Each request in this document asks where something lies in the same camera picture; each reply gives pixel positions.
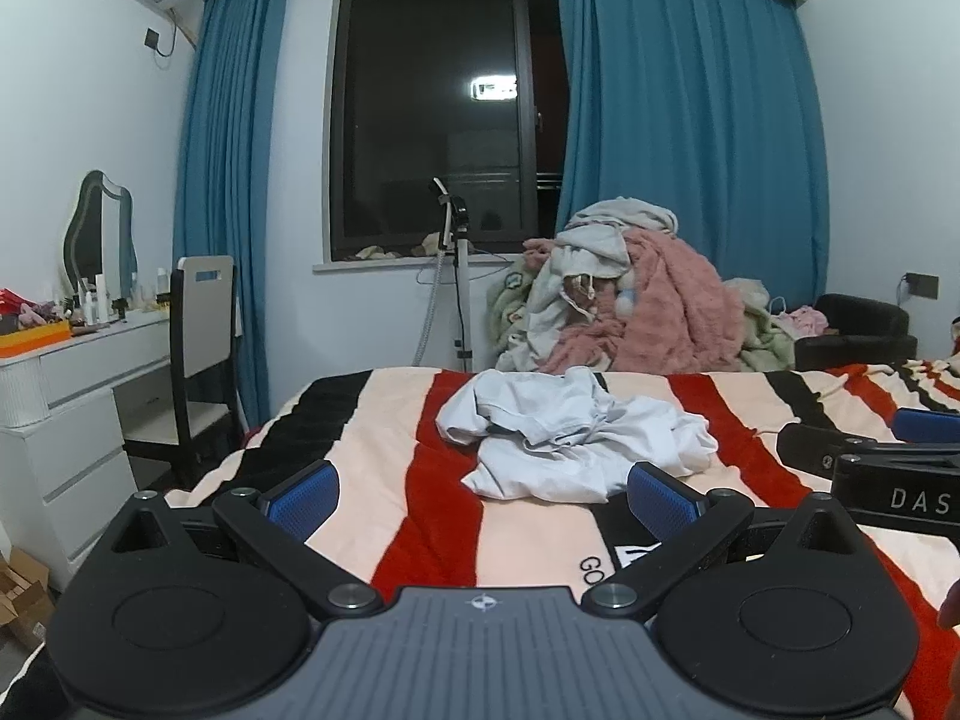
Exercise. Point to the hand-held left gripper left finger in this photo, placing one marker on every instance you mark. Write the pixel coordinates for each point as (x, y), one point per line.
(304, 499)

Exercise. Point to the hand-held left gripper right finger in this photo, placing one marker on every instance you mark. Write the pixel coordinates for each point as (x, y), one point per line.
(660, 499)

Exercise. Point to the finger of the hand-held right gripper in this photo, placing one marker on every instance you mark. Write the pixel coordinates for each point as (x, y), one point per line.
(930, 426)
(806, 446)

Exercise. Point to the light blue shirt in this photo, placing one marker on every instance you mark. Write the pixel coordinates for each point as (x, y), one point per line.
(570, 427)

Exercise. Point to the pile of clothes and blankets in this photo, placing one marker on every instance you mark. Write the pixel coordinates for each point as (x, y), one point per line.
(510, 300)

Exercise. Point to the person's right hand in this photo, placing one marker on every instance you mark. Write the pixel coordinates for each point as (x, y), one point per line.
(951, 607)

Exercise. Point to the striped fleece blanket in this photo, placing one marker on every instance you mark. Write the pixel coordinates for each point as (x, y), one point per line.
(375, 427)

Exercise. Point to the black armchair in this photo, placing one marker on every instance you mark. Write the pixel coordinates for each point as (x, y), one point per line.
(862, 330)

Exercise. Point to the pink garment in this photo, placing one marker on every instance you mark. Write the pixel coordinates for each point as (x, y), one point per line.
(806, 321)

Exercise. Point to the pink fleece blanket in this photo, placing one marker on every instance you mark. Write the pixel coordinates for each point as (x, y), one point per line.
(675, 300)

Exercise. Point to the black and white chair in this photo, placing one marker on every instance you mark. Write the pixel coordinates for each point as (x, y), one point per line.
(206, 315)

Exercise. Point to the white dressing table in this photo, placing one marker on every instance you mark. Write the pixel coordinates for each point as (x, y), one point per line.
(82, 405)

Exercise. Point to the beige cloth on windowsill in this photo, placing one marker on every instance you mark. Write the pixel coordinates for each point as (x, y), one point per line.
(375, 253)

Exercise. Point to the grey hoodie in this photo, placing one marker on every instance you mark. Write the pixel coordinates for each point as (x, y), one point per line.
(592, 247)

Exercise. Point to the garment steamer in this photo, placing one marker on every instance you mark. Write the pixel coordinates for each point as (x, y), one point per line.
(463, 292)

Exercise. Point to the row of cosmetic bottles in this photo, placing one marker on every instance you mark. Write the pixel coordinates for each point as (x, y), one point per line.
(100, 298)

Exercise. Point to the cardboard box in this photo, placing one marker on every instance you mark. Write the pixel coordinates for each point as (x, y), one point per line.
(22, 592)

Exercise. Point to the orange box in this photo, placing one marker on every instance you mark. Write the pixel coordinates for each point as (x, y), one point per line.
(34, 337)

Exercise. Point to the wavy vanity mirror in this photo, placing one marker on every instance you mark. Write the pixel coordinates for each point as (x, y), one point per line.
(90, 240)

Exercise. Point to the black wall socket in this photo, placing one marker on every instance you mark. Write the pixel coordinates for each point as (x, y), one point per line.
(921, 285)

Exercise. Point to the grey wall socket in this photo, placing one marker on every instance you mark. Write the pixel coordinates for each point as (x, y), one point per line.
(152, 39)

